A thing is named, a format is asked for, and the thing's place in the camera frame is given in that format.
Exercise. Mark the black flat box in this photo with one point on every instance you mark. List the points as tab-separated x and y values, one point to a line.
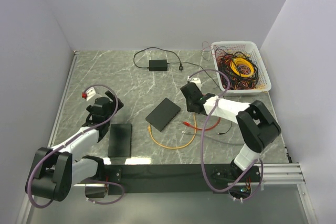
120	140

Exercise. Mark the black network switch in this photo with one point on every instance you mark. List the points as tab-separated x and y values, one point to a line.
163	114

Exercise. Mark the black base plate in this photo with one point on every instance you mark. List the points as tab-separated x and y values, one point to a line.
173	178

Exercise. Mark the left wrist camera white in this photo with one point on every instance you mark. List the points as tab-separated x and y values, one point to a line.
89	94

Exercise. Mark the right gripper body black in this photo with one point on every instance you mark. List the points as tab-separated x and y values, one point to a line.
189	106

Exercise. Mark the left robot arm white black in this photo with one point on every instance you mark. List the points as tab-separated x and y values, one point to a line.
55	170

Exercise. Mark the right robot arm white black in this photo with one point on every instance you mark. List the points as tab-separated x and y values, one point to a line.
257	125

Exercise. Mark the black power adapter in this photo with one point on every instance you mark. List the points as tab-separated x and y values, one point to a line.
158	65

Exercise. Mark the aluminium rail frame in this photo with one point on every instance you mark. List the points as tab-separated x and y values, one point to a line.
276	174

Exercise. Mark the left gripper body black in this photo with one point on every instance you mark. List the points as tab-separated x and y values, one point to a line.
112	104

